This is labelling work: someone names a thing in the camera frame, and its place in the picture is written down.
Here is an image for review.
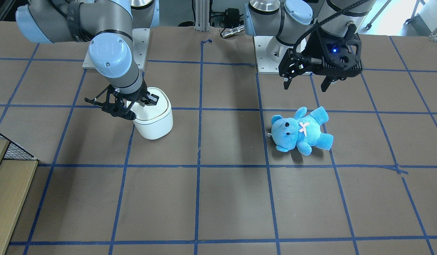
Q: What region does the wire basket with cardboard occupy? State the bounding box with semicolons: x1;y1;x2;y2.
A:
0;133;38;255

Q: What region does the blue teddy bear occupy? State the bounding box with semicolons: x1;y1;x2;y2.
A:
268;106;334;155

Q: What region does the aluminium frame post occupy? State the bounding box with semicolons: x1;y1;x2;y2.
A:
192;0;212;33

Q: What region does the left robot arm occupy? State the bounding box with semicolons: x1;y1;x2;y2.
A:
243;0;375;92

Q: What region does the white trash can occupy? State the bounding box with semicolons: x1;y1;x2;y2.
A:
131;87;173;140

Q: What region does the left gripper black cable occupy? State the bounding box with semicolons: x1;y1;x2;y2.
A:
293;0;371;64

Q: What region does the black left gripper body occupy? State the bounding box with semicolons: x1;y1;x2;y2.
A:
303;27;364;78

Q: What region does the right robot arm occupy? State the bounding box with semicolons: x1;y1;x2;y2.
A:
15;0;159;120

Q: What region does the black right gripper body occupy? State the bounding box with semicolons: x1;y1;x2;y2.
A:
84;81;159;117

